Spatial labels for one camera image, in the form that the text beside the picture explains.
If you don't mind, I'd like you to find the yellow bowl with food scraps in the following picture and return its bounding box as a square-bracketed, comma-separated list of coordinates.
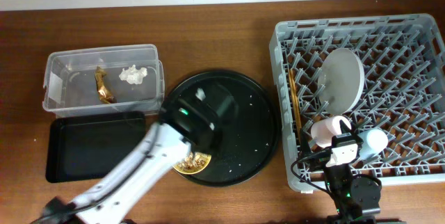
[173, 152, 211, 175]

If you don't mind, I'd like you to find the wooden chopstick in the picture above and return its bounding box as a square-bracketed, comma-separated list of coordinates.
[288, 68, 302, 145]
[290, 70, 303, 143]

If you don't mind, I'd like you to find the white tissue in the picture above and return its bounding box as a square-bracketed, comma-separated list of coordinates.
[119, 65, 147, 85]

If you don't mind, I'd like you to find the gold foil wrapper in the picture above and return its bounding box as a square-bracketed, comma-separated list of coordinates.
[95, 66, 116, 104]

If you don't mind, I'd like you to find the white round plate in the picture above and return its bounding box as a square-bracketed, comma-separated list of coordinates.
[317, 48, 365, 115]

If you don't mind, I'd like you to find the light blue plastic cup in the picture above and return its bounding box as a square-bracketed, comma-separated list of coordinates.
[358, 129, 389, 160]

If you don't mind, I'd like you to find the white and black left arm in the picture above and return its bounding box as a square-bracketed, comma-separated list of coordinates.
[36, 97, 230, 223]

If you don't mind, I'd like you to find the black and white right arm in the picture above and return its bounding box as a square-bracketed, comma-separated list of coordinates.
[323, 164, 382, 224]

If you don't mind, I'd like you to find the grey plastic dishwasher rack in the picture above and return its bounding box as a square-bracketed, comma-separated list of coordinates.
[269, 14, 444, 192]

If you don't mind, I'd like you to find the round black tray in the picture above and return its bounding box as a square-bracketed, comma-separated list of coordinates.
[163, 70, 281, 187]

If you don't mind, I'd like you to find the clear plastic bin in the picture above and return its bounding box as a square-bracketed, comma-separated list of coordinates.
[42, 44, 165, 118]

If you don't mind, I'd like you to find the black rectangular tray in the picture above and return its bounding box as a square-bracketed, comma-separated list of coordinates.
[45, 111, 146, 183]

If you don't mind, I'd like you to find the black camera cable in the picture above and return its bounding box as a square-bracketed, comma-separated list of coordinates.
[290, 147, 334, 197]

